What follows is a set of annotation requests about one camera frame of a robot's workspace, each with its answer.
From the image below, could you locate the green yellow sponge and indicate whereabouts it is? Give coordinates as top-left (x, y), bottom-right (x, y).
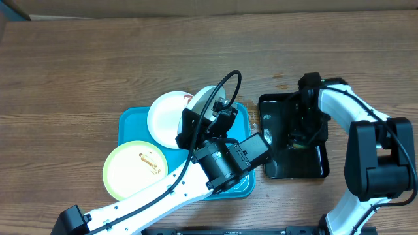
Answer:
top-left (289, 139), bottom-right (309, 149)

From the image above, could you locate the white plate with sauce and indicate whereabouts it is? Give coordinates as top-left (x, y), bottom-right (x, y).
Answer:
top-left (186, 86), bottom-right (226, 121)

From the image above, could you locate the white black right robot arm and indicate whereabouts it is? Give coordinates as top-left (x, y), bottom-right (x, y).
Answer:
top-left (289, 74), bottom-right (417, 234)

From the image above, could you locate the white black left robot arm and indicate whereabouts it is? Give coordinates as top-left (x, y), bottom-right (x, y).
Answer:
top-left (52, 146), bottom-right (255, 235)

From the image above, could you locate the black water tray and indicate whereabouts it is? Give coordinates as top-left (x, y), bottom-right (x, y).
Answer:
top-left (259, 93), bottom-right (329, 179)

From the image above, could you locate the teal plastic tray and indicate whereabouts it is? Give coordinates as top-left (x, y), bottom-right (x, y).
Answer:
top-left (118, 102), bottom-right (255, 200)

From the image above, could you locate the yellow green plate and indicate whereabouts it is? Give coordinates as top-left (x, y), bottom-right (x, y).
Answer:
top-left (103, 140), bottom-right (169, 201)

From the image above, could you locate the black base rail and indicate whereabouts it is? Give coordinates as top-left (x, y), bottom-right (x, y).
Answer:
top-left (141, 226), bottom-right (328, 235)

